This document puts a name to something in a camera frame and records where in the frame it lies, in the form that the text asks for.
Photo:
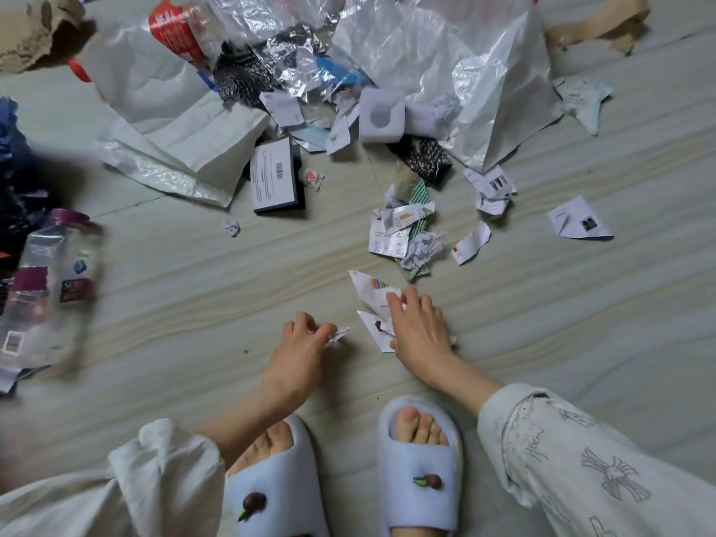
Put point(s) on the person's foot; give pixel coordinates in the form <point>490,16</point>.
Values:
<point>268,441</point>
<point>416,427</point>

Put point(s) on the light blue right slipper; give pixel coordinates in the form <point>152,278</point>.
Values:
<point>403,497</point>

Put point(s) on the person's right foot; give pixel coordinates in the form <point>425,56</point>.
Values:
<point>416,427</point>

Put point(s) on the clear bottle purple cap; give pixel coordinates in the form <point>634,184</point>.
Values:
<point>50,285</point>

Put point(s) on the white foam roll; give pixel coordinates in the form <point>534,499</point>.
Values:
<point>419,120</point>

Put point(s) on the white torn packet green print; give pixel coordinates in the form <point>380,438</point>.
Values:
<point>582,97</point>

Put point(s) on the person's left forearm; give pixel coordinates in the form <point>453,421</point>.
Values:
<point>252,425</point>

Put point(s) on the person's white left sleeve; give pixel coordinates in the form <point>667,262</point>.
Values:
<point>140,486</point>

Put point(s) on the person's printed right sleeve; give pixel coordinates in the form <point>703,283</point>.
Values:
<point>587,469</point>

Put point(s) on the light blue slipper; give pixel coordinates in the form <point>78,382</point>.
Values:
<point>403,497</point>
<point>279,480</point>

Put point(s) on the black patterned plastic piece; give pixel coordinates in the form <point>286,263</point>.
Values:
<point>240,78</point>
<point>428,162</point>

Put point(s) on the blue white torn packet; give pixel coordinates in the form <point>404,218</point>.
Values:
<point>341,72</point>

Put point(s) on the white poly mailer bag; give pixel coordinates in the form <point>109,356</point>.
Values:
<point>151,89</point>

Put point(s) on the white bubble padded envelope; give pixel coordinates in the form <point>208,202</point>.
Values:
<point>212,145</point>

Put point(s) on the white scrap rainbow print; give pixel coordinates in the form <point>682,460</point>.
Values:
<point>372,293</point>

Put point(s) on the small clear packet red mark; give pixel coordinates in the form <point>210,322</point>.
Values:
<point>310,177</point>

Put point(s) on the white paper wad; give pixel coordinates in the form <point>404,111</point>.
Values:
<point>335,336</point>

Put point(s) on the silver foil wrapper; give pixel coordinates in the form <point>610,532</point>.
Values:
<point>302,61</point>

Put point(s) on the person's left hand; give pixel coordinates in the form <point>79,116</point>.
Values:
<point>296,363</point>

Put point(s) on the green striped paper wrapper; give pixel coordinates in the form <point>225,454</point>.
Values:
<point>419,192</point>

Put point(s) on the large translucent plastic bag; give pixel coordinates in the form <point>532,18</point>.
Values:
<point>447,61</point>

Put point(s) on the small paper ball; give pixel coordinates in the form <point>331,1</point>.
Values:
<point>232,228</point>

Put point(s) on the white scrap dark photo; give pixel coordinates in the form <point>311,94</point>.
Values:
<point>573,218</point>

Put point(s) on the white foam block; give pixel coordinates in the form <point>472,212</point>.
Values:
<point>369,128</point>

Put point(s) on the blue plastic bag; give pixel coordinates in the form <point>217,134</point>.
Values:
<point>8,139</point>

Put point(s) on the clear crinkled plastic bag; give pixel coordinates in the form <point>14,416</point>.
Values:
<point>252,16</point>

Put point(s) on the person's right hand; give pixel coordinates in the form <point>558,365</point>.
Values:
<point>422,335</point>

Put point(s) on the brown paper strip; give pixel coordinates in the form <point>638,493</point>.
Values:
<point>593,25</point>

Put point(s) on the clear bottle red label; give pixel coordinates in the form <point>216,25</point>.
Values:
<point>173,33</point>

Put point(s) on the tan paper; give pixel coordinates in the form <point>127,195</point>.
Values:
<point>405,176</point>

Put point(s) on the light blue left slipper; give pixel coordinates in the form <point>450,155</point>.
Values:
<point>279,480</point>

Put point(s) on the black box white label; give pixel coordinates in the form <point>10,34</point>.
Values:
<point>274,176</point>

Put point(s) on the person's left foot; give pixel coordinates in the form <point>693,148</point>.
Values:
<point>268,441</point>

